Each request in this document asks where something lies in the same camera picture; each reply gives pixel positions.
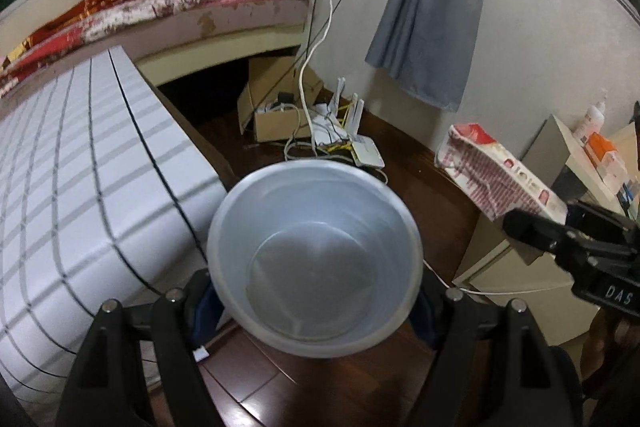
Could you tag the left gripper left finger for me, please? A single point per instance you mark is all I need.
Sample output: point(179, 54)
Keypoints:
point(107, 387)

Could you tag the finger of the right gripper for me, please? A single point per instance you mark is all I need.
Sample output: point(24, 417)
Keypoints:
point(538, 231)
point(601, 224)

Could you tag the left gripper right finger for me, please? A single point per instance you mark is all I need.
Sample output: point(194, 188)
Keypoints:
point(492, 365)

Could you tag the red white small carton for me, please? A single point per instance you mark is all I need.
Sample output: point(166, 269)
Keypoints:
point(493, 178)

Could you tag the blue plastic cup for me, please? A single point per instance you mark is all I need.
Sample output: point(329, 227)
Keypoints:
point(315, 258)

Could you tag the person right hand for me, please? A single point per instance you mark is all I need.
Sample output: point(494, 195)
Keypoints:
point(603, 334)

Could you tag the orange box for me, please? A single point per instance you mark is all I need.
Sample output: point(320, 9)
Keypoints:
point(607, 161)

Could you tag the white lotion bottle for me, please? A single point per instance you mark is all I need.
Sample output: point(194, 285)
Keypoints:
point(593, 120)

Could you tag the white grid tablecloth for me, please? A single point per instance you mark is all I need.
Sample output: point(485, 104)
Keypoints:
point(103, 195)

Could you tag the white wifi router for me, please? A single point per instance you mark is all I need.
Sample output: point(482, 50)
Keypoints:
point(335, 127)

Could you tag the grey curtain right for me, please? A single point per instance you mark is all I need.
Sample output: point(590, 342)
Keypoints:
point(427, 46)

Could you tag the cardboard box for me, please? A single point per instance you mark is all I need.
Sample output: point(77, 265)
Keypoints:
point(270, 101)

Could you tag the bed with floral sheet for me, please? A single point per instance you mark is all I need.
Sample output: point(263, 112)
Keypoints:
point(146, 27)

